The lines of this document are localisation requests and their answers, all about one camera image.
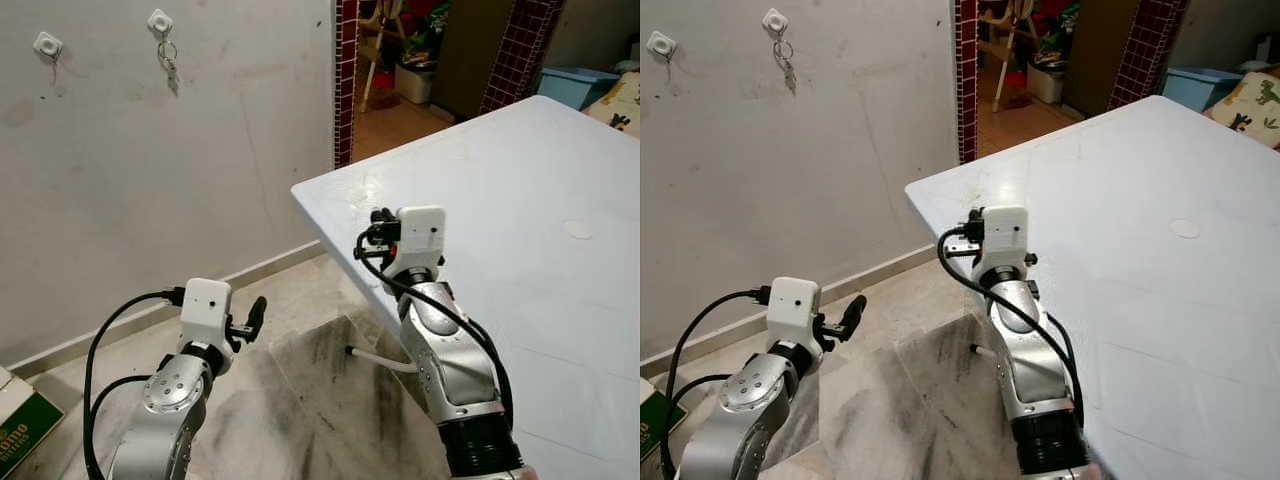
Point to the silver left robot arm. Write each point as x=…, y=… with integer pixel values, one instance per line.
x=750, y=390
x=170, y=390

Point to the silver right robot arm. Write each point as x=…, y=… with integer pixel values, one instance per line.
x=1030, y=350
x=450, y=350

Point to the white plastic bin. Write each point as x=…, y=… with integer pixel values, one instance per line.
x=413, y=85
x=1047, y=82

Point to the wooden stand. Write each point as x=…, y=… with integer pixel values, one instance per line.
x=372, y=50
x=1000, y=50

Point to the white plastic table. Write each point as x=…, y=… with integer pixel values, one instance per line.
x=540, y=300
x=1160, y=300

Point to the brown wooden door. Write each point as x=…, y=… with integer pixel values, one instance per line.
x=465, y=50
x=1095, y=50

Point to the green red clutter pile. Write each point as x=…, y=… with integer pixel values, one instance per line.
x=425, y=20
x=1055, y=25

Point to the white green cardboard box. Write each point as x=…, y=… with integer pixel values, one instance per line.
x=25, y=425
x=652, y=425

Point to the round white table cap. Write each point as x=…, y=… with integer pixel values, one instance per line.
x=1185, y=228

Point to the red tiled pillar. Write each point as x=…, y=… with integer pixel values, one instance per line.
x=1150, y=50
x=520, y=50

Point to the blue plastic tub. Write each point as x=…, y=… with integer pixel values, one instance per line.
x=578, y=85
x=1200, y=85

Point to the dinosaur print cushion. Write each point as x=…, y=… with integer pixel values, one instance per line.
x=1250, y=105
x=618, y=105

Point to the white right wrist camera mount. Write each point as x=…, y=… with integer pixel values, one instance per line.
x=422, y=238
x=1007, y=238

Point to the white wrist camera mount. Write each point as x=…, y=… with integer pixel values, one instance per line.
x=1007, y=238
x=205, y=305
x=422, y=238
x=795, y=305

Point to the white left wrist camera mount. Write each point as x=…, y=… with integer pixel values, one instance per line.
x=205, y=305
x=795, y=305

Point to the red tiled door frame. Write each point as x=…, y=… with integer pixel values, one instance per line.
x=965, y=80
x=345, y=80

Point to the white wall hook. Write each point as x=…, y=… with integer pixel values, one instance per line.
x=47, y=44
x=160, y=20
x=660, y=43
x=775, y=19

